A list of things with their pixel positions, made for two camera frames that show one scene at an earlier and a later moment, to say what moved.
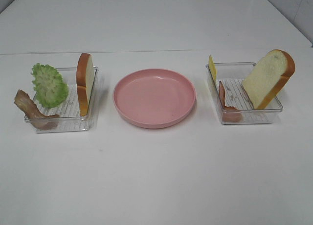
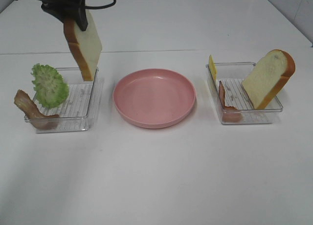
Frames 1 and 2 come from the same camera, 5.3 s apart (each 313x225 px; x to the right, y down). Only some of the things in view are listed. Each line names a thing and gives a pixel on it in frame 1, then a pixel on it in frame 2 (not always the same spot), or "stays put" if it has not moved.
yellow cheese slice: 212,68 stays put
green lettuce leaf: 50,89 stays put
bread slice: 85,75 → 85,45
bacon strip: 37,119 stays put
